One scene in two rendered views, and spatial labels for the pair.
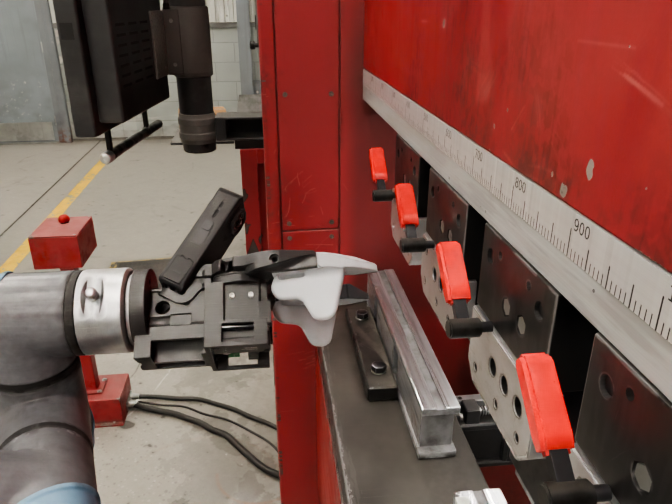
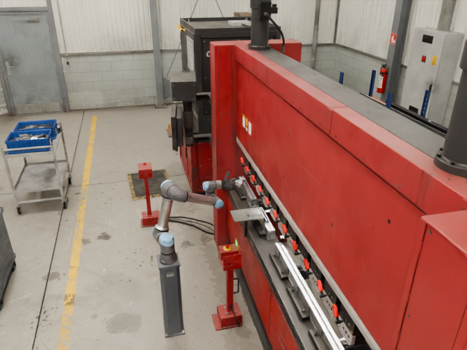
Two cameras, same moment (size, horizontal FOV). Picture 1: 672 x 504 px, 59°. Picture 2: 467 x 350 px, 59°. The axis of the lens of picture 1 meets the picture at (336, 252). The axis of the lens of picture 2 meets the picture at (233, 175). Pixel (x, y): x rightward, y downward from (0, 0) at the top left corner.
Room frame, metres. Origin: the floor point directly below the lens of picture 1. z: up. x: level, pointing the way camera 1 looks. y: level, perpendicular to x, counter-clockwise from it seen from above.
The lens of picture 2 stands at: (-2.65, 0.44, 2.90)
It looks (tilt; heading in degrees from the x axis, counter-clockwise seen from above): 26 degrees down; 353
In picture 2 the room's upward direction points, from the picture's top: straight up
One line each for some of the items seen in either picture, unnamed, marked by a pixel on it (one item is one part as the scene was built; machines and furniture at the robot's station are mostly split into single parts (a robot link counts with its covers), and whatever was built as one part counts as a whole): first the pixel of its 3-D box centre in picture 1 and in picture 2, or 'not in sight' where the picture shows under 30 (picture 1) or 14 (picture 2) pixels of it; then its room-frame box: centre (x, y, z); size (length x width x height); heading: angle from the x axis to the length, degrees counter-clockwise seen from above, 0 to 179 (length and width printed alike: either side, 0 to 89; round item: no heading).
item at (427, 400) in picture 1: (403, 346); (247, 191); (0.97, -0.13, 0.92); 0.50 x 0.06 x 0.10; 7
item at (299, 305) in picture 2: not in sight; (297, 302); (-0.58, -0.25, 0.89); 0.30 x 0.05 x 0.03; 7
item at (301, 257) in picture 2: not in sight; (308, 254); (-0.54, -0.30, 1.26); 0.15 x 0.09 x 0.17; 7
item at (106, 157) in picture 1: (134, 129); not in sight; (1.64, 0.56, 1.20); 0.45 x 0.03 x 0.08; 179
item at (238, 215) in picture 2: not in sight; (247, 214); (0.41, -0.04, 1.00); 0.26 x 0.18 x 0.01; 97
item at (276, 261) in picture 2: not in sight; (278, 265); (-0.18, -0.20, 0.89); 0.30 x 0.05 x 0.03; 7
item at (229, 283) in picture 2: not in sight; (229, 287); (0.19, 0.13, 0.39); 0.05 x 0.05 x 0.54; 7
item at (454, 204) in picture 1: (473, 249); (256, 175); (0.65, -0.16, 1.26); 0.15 x 0.09 x 0.17; 7
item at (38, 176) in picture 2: not in sight; (39, 167); (2.79, 2.47, 0.47); 0.90 x 0.66 x 0.95; 8
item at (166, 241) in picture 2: not in sight; (166, 242); (0.15, 0.65, 0.94); 0.13 x 0.12 x 0.14; 24
